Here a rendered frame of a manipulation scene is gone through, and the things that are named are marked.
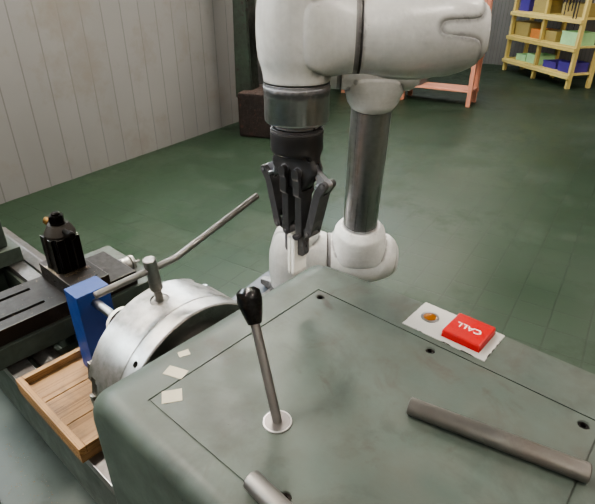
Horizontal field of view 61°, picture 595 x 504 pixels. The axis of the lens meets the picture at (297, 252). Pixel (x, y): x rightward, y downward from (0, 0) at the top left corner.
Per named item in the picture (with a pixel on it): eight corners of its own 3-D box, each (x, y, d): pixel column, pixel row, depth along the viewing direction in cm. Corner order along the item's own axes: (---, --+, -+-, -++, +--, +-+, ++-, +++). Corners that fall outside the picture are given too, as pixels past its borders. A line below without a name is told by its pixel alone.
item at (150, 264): (160, 318, 88) (145, 264, 82) (154, 312, 89) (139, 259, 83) (171, 312, 89) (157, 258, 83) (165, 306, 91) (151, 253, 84)
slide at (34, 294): (138, 283, 150) (135, 270, 147) (-16, 355, 122) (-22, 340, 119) (106, 262, 160) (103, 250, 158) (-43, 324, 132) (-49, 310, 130)
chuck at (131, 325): (260, 380, 112) (242, 265, 94) (141, 483, 93) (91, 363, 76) (233, 362, 117) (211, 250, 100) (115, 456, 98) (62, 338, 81)
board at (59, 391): (218, 371, 125) (217, 359, 123) (82, 463, 102) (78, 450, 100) (149, 322, 143) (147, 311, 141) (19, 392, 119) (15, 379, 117)
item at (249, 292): (272, 320, 63) (271, 288, 60) (253, 332, 60) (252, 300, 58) (250, 308, 65) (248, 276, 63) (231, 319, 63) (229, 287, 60)
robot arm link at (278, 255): (271, 268, 170) (270, 209, 160) (325, 269, 170) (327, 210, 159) (267, 295, 156) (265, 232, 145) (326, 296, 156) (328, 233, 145)
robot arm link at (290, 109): (294, 73, 72) (294, 114, 75) (248, 82, 66) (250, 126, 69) (344, 81, 67) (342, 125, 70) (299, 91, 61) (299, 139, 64)
